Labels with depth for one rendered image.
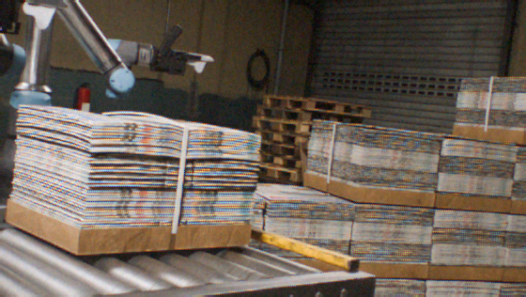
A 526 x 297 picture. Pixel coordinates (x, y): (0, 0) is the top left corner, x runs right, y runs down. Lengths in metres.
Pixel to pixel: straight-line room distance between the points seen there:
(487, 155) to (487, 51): 7.19
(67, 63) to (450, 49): 4.95
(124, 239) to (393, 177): 1.18
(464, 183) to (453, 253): 0.23
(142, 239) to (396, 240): 1.18
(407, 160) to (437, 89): 7.66
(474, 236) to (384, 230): 0.34
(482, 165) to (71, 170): 1.53
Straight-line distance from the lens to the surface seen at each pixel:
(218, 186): 1.34
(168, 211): 1.29
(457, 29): 9.86
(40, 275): 1.12
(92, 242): 1.21
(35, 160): 1.36
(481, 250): 2.47
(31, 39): 2.39
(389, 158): 2.22
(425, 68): 10.06
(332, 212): 2.15
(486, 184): 2.43
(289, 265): 1.34
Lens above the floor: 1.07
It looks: 3 degrees down
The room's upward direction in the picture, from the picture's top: 7 degrees clockwise
